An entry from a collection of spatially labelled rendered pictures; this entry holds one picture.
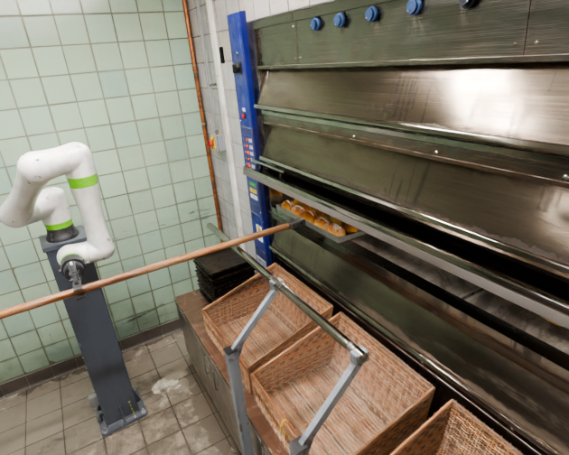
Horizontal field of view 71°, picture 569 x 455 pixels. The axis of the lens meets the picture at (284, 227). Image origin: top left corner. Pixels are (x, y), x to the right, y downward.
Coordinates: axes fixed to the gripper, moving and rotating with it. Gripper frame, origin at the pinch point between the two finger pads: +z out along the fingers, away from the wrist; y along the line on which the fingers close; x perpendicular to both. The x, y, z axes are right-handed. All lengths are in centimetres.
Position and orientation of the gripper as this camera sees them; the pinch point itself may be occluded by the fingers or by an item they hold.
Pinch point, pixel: (79, 290)
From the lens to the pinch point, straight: 171.9
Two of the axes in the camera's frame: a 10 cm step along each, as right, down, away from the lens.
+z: 5.1, 3.0, -8.0
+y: 0.8, 9.1, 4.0
